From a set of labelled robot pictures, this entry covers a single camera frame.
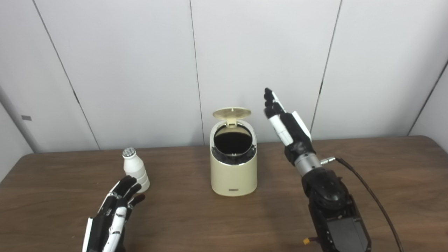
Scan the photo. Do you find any small white plastic bottle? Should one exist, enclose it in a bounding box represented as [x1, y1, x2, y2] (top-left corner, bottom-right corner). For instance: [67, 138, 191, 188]
[122, 147, 151, 193]

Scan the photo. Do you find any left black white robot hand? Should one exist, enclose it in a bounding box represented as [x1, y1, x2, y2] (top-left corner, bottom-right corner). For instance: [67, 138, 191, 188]
[82, 175, 146, 252]

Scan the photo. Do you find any cream-colored lidded bin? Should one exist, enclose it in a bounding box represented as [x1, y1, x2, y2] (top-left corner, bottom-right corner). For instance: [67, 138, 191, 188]
[209, 107, 258, 197]

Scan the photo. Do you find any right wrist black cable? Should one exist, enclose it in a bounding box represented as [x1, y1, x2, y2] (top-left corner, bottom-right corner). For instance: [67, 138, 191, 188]
[320, 157, 405, 252]

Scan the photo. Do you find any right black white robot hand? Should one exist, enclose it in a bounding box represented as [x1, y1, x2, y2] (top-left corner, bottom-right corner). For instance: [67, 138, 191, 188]
[264, 87, 316, 165]

